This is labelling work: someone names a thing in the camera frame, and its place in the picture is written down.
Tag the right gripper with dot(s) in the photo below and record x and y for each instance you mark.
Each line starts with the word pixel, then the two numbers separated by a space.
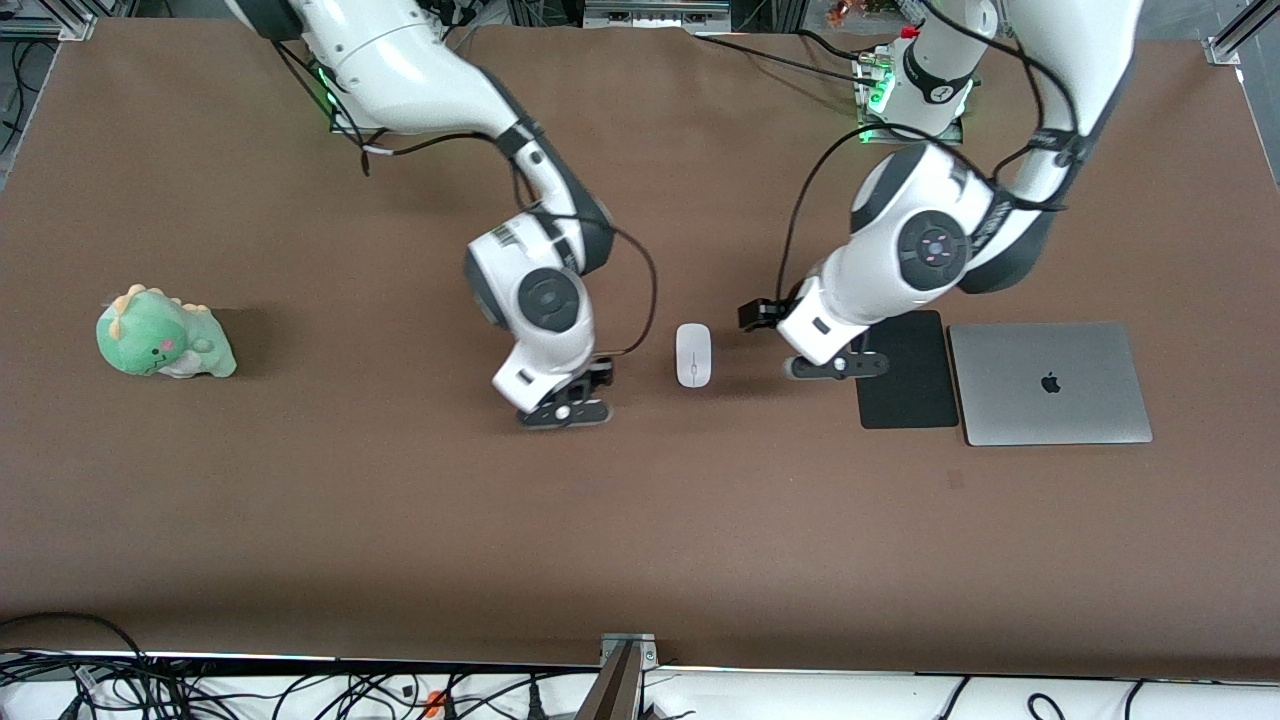
pixel 600 374

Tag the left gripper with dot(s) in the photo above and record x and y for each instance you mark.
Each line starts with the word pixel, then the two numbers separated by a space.
pixel 762 313

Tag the white computer mouse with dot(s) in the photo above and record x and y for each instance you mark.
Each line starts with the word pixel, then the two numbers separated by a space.
pixel 693 355

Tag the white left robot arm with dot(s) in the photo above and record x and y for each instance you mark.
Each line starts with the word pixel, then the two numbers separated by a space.
pixel 930 250

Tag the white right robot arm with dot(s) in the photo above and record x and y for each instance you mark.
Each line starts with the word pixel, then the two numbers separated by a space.
pixel 545 300

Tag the black mouse pad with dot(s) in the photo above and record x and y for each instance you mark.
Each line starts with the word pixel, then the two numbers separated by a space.
pixel 915 390

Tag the silver laptop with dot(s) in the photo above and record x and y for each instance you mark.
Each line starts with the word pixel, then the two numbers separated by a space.
pixel 1050 385

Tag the green dinosaur plush toy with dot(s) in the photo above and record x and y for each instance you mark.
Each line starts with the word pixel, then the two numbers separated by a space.
pixel 160 340

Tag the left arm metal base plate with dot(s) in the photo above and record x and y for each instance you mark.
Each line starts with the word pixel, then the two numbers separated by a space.
pixel 872 130

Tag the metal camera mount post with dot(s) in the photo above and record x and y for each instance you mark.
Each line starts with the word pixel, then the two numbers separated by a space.
pixel 620 680

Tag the grey metal frame bracket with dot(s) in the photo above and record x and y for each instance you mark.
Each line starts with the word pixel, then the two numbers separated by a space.
pixel 655 12

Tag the aluminium frame profile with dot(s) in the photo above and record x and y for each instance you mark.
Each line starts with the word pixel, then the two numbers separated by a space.
pixel 45 20
pixel 1240 35

